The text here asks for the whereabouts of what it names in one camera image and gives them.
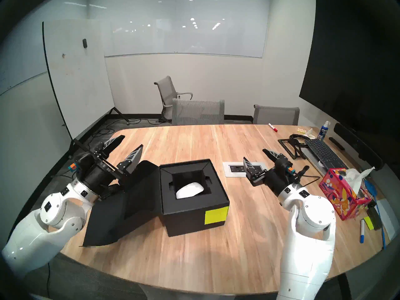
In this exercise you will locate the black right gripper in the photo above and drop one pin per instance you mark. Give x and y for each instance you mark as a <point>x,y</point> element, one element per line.
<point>275,179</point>

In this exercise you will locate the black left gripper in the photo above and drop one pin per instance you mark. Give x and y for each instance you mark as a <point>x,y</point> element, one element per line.
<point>97,174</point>

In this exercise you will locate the white computer mouse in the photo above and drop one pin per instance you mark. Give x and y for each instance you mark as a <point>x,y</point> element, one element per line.
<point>189,190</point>

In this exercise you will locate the black cardboard box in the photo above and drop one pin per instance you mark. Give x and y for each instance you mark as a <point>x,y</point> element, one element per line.
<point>187,218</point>

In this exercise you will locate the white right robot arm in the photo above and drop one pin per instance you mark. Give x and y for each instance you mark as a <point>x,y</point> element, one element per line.
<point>306,240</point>

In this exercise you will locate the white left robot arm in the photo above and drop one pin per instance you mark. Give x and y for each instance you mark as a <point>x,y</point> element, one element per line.
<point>40,227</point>

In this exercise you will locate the red floral tissue box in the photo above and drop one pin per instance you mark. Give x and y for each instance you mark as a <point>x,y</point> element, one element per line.
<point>340,196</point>

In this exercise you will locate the silver table power outlet panel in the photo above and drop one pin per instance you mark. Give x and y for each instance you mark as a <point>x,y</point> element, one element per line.
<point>234,169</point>

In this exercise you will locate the black folding laptop stand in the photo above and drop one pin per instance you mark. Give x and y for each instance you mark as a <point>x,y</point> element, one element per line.
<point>296,147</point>

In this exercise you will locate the red capped whiteboard marker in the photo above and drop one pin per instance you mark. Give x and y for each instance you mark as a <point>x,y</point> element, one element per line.
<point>272,127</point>

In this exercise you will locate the small yellow white blocks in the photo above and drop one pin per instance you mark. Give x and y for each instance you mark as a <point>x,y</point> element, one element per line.
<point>301,129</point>

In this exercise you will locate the grey mesh office chair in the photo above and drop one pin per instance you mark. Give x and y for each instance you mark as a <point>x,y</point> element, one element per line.
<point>198,112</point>
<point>276,115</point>

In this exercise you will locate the crumpled white tissue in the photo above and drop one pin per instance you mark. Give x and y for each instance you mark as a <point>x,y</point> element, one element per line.
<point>310,133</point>

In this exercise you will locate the black keyboard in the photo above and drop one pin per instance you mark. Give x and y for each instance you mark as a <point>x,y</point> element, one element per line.
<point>323,152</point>

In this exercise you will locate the whiteboard cleaner spray bottle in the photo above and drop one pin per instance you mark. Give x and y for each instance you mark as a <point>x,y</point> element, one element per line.
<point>322,133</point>

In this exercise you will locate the large neon yellow sticky sheet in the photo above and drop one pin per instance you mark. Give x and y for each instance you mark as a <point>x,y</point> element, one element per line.
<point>216,215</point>

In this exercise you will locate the grey office chair with armrests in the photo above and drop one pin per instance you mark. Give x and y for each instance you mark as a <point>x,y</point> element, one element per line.
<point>165,90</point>

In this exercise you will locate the mobile whiteboard on stand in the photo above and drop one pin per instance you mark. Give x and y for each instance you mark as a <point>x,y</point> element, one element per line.
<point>78,83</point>

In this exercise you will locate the white tissue sheet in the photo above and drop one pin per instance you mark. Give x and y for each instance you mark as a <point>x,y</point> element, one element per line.
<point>354,177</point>

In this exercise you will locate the black video conference bar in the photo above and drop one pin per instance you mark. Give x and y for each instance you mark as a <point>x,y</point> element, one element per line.
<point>359,146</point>

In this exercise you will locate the blue capped whiteboard marker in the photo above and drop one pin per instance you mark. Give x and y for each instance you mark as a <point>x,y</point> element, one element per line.
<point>362,230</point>

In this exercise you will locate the yellow sticky note pad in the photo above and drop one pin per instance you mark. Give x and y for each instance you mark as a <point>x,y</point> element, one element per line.
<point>368,223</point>

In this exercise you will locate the black felt board eraser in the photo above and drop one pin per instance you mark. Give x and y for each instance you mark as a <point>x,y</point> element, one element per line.
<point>375,218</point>

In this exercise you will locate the white paper sheet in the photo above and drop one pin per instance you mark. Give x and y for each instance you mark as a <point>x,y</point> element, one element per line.
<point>389,218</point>

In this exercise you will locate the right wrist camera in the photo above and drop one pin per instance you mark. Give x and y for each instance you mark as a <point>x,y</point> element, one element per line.
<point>289,169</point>

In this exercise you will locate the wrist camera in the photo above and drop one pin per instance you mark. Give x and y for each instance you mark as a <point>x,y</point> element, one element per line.
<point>289,169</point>
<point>74,166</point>

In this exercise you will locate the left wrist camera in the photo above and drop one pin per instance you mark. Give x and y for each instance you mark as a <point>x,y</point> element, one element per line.
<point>74,166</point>

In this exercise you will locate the large black wall screen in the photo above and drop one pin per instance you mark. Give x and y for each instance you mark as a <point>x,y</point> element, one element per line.
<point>350,68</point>

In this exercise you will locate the large wall glass whiteboard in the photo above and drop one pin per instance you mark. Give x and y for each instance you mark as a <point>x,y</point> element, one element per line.
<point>187,37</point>

